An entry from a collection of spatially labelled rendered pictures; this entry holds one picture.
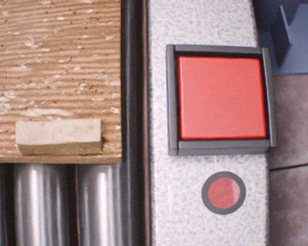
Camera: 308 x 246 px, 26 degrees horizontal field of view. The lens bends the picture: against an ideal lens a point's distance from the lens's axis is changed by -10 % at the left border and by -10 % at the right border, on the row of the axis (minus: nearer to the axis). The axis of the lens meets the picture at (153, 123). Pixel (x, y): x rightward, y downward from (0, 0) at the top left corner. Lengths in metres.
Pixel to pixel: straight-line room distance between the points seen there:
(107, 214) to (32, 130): 0.08
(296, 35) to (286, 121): 0.22
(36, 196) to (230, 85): 0.15
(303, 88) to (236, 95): 1.05
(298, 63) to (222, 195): 1.08
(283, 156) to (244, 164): 0.98
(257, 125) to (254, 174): 0.03
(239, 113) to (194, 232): 0.09
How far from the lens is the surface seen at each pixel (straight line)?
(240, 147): 0.48
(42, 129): 0.45
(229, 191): 0.48
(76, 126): 0.44
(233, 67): 0.50
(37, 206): 0.48
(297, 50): 1.56
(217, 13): 0.53
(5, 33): 0.51
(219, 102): 0.49
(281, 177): 1.46
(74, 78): 0.48
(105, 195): 0.48
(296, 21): 1.60
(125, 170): 0.48
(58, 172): 0.49
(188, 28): 0.52
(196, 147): 0.47
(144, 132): 0.54
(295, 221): 1.45
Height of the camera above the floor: 1.38
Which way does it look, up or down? 71 degrees down
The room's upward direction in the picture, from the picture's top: 6 degrees clockwise
